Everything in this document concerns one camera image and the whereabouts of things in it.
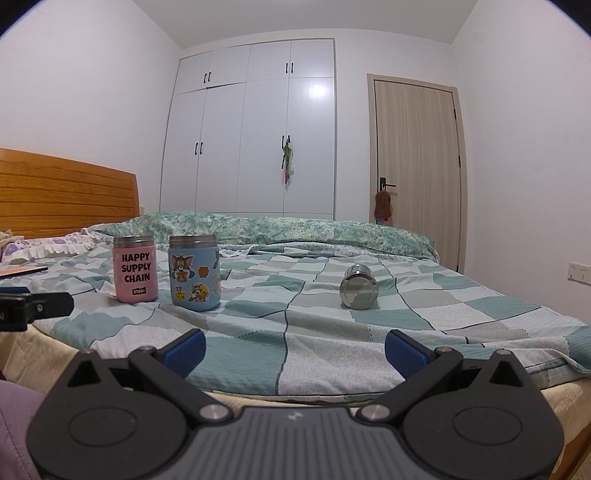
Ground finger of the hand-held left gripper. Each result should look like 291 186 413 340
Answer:
0 287 75 332

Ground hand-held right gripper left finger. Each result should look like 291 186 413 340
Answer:
67 329 232 422

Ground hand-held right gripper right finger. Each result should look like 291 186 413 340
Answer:
357 329 527 422

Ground silver steel cup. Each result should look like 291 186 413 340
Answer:
339 264 380 310

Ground blue cup with cartoon stickers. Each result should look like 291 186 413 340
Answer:
167 234 222 312

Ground pink cup with black lettering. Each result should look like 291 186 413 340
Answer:
112 235 159 304

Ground beige mattress cover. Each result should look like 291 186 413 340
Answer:
0 318 591 480

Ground purple floral pillow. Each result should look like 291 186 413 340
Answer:
0 228 116 265

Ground checkered teal bed sheet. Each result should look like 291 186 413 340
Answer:
0 244 591 398

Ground wooden headboard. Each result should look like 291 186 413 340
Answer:
0 148 141 240

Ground purple clothing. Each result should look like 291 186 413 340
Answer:
0 379 47 480

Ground brown hanging bag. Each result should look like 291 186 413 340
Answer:
374 188 393 223

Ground green floral quilt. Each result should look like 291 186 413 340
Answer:
90 212 440 265

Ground light wooden door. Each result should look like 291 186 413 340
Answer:
367 73 467 274

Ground white wardrobe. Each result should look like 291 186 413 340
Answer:
159 38 336 222

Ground hanging ornament on wardrobe handle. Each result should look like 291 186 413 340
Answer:
279 136 295 186

